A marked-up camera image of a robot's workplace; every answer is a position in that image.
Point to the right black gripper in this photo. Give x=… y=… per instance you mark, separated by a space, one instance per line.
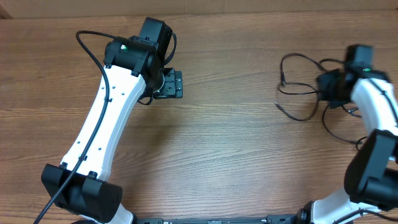
x=323 y=81

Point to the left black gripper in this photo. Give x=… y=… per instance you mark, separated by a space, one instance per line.
x=174 y=84

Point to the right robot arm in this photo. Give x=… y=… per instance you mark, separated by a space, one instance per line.
x=369 y=186

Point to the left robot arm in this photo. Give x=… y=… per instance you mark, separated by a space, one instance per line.
x=133 y=68

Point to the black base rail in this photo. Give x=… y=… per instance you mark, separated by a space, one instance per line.
x=217 y=220

